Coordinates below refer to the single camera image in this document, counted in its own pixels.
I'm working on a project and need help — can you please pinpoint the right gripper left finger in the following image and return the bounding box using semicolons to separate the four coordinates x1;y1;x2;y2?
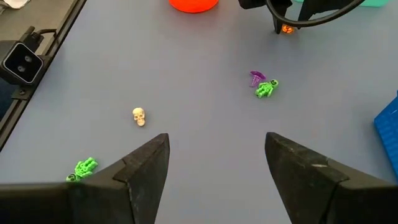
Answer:
0;133;170;224

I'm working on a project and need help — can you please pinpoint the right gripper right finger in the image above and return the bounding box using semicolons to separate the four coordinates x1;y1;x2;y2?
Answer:
265;132;398;224

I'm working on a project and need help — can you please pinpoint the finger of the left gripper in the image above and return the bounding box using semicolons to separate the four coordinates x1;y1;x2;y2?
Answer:
272;4;292;34
297;0;352;30

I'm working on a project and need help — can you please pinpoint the green plastic skeleton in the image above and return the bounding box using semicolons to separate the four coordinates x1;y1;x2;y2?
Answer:
254;79;279;99
65;157;99;183

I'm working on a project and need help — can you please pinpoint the purple plastic witch hat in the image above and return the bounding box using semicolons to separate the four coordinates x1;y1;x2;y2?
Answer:
249;70;267;88

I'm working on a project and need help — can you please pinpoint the cream plastic skull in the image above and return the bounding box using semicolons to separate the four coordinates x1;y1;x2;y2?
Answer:
132;107;146;128

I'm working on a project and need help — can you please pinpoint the teal plastic basket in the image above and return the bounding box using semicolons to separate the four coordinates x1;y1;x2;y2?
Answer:
294;0;390;7

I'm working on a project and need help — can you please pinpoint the orange round plastic bowl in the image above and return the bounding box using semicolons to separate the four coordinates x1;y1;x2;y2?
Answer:
169;0;220;14

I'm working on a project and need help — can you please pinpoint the blue plastic basket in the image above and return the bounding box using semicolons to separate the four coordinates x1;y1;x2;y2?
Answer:
373;90;398;183

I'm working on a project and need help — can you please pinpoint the white crumpled cloth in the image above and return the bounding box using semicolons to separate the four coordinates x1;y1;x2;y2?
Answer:
0;0;32;9

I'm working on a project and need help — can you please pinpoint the grey table-level camera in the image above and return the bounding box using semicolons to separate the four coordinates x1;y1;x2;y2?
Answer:
0;39;44;86

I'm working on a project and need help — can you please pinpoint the black metal table frame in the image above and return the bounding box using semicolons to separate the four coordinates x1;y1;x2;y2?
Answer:
0;0;88;152

